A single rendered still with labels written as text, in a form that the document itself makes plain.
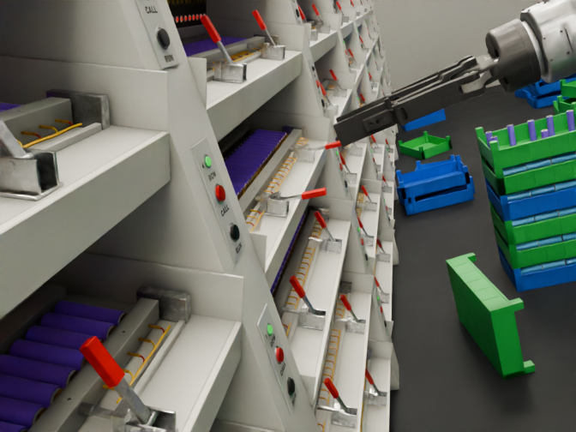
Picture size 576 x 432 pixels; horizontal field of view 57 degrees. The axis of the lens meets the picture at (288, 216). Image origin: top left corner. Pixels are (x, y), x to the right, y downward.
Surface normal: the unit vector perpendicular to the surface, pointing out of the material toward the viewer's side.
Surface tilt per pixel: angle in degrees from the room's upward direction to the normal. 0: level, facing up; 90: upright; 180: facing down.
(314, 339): 21
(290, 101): 90
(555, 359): 0
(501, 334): 90
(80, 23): 90
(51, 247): 111
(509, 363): 90
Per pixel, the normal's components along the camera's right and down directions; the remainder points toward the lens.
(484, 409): -0.30, -0.90
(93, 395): 0.98, 0.14
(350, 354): 0.07, -0.92
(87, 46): -0.19, 0.38
